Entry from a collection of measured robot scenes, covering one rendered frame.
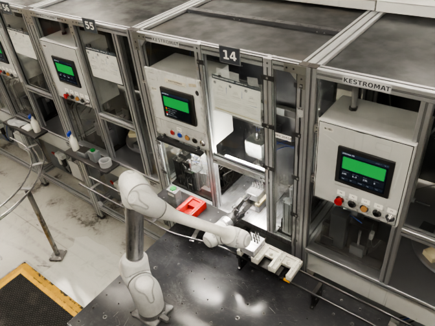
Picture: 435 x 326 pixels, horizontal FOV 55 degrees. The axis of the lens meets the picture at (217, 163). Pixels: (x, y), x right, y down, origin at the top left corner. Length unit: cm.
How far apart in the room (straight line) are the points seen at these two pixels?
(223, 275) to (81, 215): 210
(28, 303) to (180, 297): 159
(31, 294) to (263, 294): 206
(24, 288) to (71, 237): 61
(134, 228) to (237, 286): 74
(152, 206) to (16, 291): 217
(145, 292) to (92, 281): 146
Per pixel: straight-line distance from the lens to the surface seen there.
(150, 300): 241
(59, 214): 452
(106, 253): 394
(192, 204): 276
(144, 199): 202
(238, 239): 229
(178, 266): 277
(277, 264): 247
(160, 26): 256
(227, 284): 264
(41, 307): 378
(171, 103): 245
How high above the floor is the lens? 280
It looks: 37 degrees down
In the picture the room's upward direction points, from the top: 6 degrees counter-clockwise
